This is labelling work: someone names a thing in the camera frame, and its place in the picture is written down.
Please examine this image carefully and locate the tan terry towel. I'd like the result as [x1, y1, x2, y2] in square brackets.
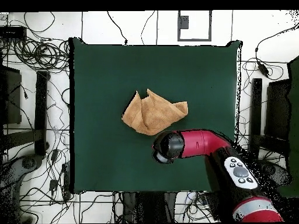
[120, 87, 189, 137]

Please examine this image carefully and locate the black flat panel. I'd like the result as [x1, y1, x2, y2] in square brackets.
[265, 79, 291, 141]
[0, 66, 23, 125]

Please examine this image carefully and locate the black flat electronics box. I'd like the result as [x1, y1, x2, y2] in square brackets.
[0, 26, 27, 40]

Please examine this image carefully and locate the dark green table cloth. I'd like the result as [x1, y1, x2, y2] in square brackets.
[68, 37, 242, 194]

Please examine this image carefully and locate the black floor stand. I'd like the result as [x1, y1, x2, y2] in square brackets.
[2, 70, 51, 156]
[248, 78, 290, 160]

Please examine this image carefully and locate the small dark grey box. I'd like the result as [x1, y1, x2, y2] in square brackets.
[179, 15, 189, 30]

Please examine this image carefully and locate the black power adapter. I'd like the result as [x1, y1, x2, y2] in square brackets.
[256, 61, 270, 78]

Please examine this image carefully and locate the dark green cloth sheet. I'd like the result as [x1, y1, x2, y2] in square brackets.
[275, 55, 299, 198]

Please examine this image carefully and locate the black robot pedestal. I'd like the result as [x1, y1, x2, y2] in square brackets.
[122, 192, 177, 223]

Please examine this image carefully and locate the black cable with plug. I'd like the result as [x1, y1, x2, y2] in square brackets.
[106, 10, 128, 45]

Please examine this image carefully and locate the grey square frame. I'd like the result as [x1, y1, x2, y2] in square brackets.
[177, 10, 213, 42]

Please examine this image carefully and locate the coil of black cables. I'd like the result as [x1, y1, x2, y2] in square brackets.
[12, 38, 71, 71]

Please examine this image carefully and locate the dark pedestal leg with knob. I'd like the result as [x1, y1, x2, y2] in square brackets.
[0, 154, 44, 222]
[259, 160, 293, 187]

